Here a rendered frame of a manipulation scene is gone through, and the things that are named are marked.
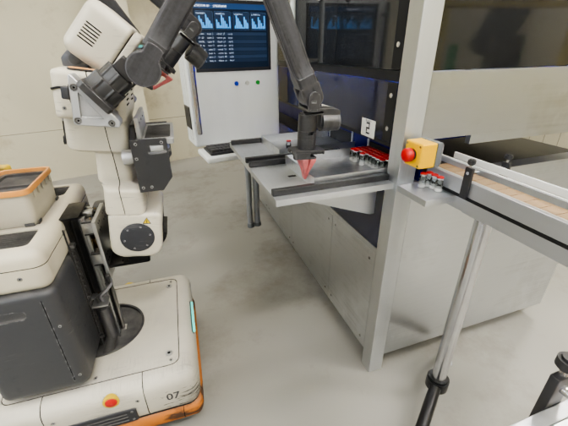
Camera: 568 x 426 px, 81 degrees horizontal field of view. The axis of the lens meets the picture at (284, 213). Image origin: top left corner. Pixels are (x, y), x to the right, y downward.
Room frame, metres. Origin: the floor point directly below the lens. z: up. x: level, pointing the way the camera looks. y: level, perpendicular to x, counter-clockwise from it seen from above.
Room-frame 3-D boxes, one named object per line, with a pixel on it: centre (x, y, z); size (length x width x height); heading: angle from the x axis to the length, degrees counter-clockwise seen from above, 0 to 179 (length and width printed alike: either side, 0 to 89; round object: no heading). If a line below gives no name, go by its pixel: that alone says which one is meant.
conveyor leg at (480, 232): (0.86, -0.58, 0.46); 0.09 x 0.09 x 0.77; 19
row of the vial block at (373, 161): (1.18, -0.31, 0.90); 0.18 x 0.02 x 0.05; 20
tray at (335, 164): (1.14, -0.21, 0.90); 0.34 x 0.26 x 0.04; 110
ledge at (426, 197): (0.94, -0.45, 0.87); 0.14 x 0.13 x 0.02; 109
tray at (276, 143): (1.46, -0.10, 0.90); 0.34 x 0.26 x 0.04; 109
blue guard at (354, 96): (1.97, -0.03, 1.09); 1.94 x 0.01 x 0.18; 19
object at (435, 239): (2.13, -0.50, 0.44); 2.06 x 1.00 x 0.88; 19
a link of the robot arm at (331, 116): (1.03, -0.11, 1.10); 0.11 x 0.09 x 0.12; 109
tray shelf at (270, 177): (1.28, -0.09, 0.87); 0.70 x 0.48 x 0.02; 19
